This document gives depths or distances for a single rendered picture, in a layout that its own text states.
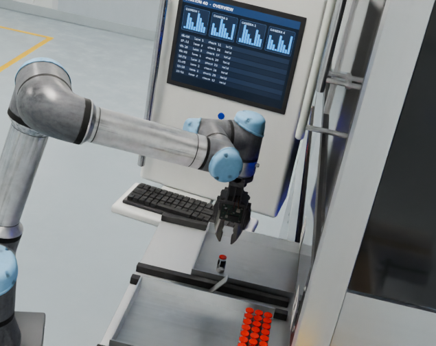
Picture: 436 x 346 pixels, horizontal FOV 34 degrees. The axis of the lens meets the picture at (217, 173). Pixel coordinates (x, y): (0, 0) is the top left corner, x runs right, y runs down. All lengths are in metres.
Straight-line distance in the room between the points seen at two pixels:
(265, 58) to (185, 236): 0.60
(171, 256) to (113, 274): 1.47
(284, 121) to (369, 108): 1.08
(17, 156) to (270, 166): 0.98
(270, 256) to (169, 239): 0.29
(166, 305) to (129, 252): 1.82
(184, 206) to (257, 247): 0.35
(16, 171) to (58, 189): 2.44
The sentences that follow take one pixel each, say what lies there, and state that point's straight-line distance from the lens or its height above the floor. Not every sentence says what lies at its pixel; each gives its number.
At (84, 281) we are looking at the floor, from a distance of 3.32.
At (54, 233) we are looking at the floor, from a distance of 3.65.
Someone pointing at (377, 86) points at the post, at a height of 1.60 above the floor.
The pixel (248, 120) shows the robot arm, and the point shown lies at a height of 1.33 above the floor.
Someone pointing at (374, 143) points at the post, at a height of 1.51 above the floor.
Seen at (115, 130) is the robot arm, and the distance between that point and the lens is 1.45.
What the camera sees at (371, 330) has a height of 1.14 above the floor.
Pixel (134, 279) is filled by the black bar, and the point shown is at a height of 0.90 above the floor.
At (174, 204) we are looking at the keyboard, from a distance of 2.30.
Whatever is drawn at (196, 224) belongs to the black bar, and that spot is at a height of 0.89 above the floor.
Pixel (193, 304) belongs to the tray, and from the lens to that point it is 1.77.
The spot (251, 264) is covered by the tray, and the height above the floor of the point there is 0.88.
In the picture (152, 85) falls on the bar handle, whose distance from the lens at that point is 2.28.
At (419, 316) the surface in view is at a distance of 1.38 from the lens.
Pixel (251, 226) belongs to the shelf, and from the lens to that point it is 2.31.
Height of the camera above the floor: 1.92
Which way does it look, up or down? 25 degrees down
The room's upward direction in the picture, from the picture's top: 11 degrees clockwise
